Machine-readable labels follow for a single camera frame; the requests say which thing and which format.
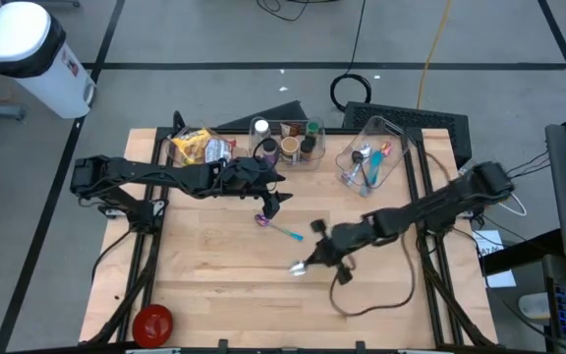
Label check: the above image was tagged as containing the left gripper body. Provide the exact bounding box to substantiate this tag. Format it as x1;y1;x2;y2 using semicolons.
221;156;283;221

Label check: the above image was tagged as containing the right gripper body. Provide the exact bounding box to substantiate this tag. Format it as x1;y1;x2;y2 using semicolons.
310;218;378;286

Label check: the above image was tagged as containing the purple-label spice jar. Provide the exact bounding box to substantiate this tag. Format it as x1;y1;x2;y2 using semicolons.
260;139;281;166

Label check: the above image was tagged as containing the furikake jar tan lid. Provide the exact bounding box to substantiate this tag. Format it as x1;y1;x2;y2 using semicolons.
280;136;301;163

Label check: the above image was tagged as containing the brown spice pouch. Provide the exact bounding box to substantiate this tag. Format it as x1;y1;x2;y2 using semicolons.
279;121;302;139

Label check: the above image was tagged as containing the white-lid spice jar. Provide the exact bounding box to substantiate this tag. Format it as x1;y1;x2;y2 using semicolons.
254;119;272;142

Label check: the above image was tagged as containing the yellow ramen packet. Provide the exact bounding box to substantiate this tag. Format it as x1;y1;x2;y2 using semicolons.
170;128;213;166

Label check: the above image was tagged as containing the clear plastic bin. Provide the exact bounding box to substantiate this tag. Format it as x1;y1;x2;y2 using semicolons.
248;116;327;172
164;125;245;168
335;115;411;199

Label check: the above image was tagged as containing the black mesh computer case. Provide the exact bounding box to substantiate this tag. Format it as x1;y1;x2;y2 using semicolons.
342;100;473;169

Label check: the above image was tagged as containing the white paper sheet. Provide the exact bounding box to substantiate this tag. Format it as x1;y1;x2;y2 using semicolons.
471;229;518;290

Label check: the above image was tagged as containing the red bowl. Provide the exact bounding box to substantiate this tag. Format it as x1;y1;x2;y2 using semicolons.
131;303;175;350

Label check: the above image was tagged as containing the white rounded object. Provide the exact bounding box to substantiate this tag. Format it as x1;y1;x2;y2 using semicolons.
517;291;553;322

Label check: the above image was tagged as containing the white trash can black liner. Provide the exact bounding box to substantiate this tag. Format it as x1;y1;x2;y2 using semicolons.
0;1;97;120

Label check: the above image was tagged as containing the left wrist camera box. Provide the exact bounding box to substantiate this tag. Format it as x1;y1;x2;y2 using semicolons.
233;157;267;186

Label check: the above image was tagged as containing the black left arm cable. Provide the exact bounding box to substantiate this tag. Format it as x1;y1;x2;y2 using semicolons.
252;138;280;194

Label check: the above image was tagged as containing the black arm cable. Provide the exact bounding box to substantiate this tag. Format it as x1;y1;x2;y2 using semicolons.
328;230;418;318
252;138;280;194

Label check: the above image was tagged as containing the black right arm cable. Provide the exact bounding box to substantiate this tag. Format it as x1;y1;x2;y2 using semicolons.
328;230;418;318

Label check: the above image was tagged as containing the coiled black cable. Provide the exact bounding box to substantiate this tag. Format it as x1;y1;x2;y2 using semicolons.
328;0;373;113

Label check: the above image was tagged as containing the black table base cable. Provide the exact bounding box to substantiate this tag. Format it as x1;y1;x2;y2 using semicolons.
89;226;135;284

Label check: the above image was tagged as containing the white cable bundle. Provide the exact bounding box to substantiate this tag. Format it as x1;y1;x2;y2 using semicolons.
457;164;529;217

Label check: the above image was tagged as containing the yellow cable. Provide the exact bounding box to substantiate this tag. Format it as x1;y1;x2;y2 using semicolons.
416;0;454;111

